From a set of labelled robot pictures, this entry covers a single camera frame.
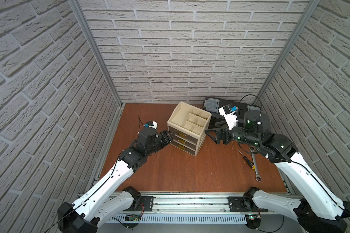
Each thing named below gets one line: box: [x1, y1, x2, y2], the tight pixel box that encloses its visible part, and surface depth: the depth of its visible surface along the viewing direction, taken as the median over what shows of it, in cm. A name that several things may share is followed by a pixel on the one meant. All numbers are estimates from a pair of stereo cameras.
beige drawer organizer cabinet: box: [167, 101, 212, 157], surface depth 80 cm
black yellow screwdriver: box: [236, 147, 256, 170], surface depth 89 cm
